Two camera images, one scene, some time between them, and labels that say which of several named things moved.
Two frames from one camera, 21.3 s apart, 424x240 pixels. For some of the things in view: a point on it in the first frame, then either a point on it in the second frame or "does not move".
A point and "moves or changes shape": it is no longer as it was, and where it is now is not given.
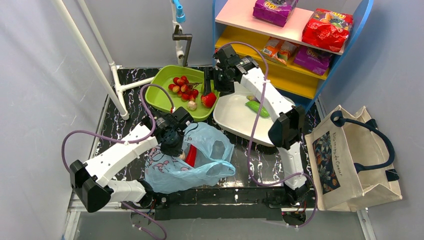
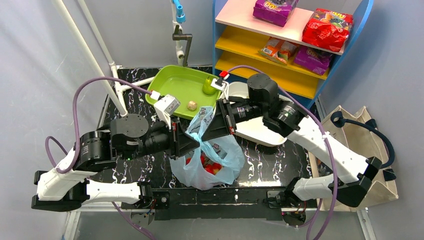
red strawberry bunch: [185, 90] -> [210, 166]
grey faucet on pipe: [178, 35] does not move
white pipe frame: [118, 98] does not move
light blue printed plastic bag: [205, 154] moves or changes shape
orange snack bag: [281, 51] does not move
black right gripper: [209, 78] -> [225, 118]
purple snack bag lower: [315, 60] does not move
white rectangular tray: [233, 116] does not move
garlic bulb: [192, 105] does not move
